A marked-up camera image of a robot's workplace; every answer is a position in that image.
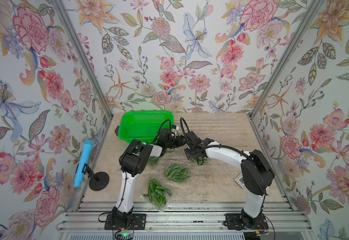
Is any aluminium corner profile left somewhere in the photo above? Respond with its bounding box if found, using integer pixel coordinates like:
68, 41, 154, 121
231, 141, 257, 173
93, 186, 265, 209
52, 0, 113, 119

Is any small card box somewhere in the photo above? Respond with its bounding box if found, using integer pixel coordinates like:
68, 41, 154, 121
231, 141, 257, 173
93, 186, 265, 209
234, 175, 245, 189

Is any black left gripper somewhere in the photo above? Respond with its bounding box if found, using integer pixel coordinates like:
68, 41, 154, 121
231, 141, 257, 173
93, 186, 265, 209
163, 134, 185, 150

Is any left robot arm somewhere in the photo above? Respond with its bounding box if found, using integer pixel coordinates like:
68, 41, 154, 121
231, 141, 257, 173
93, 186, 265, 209
112, 129, 185, 227

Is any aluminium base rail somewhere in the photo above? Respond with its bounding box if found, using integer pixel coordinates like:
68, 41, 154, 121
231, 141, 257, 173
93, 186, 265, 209
57, 202, 312, 233

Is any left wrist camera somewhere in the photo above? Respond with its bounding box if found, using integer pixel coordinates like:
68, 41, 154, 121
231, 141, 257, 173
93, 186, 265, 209
171, 125, 179, 136

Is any aluminium corner profile right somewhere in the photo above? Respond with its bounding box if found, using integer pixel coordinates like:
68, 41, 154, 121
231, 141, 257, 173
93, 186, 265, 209
248, 1, 321, 120

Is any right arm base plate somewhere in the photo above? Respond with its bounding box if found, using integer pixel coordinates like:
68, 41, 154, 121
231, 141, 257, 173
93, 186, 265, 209
223, 213, 269, 231

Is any blue microphone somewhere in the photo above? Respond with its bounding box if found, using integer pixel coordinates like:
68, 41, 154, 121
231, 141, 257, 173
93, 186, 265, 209
74, 140, 94, 188

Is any clear clamshell container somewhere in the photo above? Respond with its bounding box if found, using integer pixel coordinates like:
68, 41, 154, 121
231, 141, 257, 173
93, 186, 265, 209
164, 163, 191, 184
190, 156, 208, 166
147, 157, 160, 167
139, 178, 174, 212

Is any aluminium corner profile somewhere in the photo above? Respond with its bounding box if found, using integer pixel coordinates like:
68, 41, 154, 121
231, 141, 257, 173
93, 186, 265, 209
52, 0, 113, 119
248, 1, 321, 120

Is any green plastic basket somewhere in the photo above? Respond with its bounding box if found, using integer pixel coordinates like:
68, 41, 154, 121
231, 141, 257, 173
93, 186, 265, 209
118, 111, 174, 143

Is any black microphone stand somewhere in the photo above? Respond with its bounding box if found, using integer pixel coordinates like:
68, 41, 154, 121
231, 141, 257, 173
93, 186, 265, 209
82, 164, 110, 192

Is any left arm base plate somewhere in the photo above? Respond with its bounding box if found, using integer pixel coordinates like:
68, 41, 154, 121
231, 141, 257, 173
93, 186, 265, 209
104, 214, 147, 231

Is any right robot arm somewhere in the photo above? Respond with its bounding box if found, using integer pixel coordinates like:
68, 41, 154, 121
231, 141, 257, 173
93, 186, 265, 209
184, 132, 275, 229

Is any purple cube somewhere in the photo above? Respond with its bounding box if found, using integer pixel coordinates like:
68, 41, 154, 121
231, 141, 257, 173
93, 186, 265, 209
115, 126, 120, 136

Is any clear clamshell container front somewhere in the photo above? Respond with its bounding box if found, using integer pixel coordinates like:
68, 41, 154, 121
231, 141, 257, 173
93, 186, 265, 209
139, 178, 174, 212

